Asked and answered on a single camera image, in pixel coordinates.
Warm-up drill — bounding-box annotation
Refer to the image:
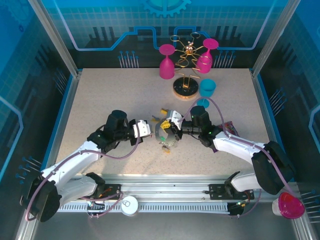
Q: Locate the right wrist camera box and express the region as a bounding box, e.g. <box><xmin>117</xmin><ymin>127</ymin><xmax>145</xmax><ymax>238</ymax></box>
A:
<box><xmin>165</xmin><ymin>109</ymin><xmax>185</xmax><ymax>126</ymax></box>

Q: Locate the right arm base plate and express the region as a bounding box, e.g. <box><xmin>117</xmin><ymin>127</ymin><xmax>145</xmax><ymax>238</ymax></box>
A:
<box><xmin>208</xmin><ymin>183</ymin><xmax>255</xmax><ymax>201</ymax></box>

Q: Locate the pink plastic goblet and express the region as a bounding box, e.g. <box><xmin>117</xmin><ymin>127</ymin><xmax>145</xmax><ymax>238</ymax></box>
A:
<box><xmin>195</xmin><ymin>38</ymin><xmax>220</xmax><ymax>75</ymax></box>
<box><xmin>158</xmin><ymin>43</ymin><xmax>176</xmax><ymax>80</ymax></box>

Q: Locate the purple candy packet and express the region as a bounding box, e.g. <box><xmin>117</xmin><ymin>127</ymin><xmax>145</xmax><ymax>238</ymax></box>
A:
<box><xmin>211</xmin><ymin>121</ymin><xmax>241</xmax><ymax>154</ymax></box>

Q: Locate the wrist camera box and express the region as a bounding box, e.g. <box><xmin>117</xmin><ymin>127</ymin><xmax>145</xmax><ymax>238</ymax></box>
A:
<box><xmin>165</xmin><ymin>109</ymin><xmax>185</xmax><ymax>126</ymax></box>
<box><xmin>131</xmin><ymin>119</ymin><xmax>153</xmax><ymax>139</ymax></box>

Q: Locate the aluminium rail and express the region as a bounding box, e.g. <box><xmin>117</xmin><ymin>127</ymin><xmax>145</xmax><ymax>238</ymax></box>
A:
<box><xmin>31</xmin><ymin>173</ymin><xmax>302</xmax><ymax>204</ymax></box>

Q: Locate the aluminium frame post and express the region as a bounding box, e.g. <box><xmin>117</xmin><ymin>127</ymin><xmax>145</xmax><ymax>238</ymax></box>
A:
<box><xmin>26</xmin><ymin>0</ymin><xmax>83</xmax><ymax>77</ymax></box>
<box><xmin>250</xmin><ymin>0</ymin><xmax>303</xmax><ymax>77</ymax></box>

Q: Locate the slotted cable duct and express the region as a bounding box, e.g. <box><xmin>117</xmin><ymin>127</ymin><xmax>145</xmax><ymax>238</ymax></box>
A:
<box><xmin>56</xmin><ymin>202</ymin><xmax>230</xmax><ymax>214</ymax></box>

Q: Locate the gold wire glass rack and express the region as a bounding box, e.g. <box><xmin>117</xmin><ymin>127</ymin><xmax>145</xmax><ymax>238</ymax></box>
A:
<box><xmin>169</xmin><ymin>31</ymin><xmax>213</xmax><ymax>101</ymax></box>

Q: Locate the pink cup bottom right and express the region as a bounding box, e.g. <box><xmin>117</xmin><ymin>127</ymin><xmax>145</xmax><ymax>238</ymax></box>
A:
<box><xmin>271</xmin><ymin>191</ymin><xmax>306</xmax><ymax>220</ymax></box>

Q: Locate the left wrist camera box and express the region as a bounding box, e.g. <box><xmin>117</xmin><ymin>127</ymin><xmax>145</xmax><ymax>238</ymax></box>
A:
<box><xmin>131</xmin><ymin>119</ymin><xmax>153</xmax><ymax>139</ymax></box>

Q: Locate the large metal keyring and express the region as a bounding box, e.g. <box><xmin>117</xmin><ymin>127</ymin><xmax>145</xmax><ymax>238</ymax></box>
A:
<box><xmin>153</xmin><ymin>117</ymin><xmax>181</xmax><ymax>149</ymax></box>

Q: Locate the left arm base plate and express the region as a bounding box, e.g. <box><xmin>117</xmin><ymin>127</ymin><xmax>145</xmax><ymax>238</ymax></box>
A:
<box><xmin>75</xmin><ymin>184</ymin><xmax>123</xmax><ymax>201</ymax></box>

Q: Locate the blue plastic goblet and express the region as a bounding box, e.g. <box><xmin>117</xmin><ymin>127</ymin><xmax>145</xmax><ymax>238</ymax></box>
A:
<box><xmin>196</xmin><ymin>78</ymin><xmax>217</xmax><ymax>109</ymax></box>

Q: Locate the white round lid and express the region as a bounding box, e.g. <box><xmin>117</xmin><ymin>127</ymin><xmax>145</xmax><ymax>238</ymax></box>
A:
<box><xmin>120</xmin><ymin>195</ymin><xmax>139</xmax><ymax>217</ymax></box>

